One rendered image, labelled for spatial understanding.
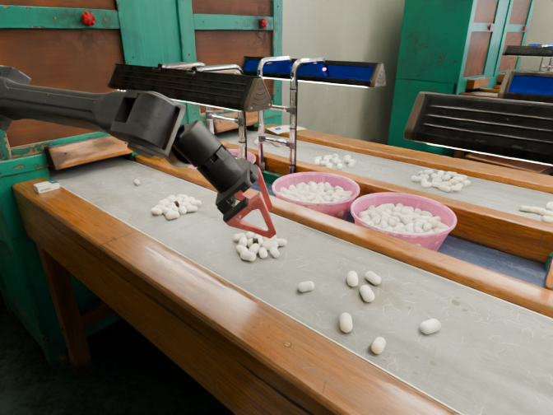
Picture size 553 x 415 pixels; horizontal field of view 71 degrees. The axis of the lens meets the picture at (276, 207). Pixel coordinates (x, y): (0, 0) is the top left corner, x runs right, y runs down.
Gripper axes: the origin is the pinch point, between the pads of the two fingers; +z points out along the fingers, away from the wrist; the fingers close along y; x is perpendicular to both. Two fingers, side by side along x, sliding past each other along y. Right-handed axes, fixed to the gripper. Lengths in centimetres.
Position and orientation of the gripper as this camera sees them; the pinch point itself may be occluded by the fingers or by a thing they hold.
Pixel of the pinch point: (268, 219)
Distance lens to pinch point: 65.3
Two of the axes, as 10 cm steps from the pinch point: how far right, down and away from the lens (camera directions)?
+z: 6.4, 6.9, 3.5
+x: 7.7, -6.0, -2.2
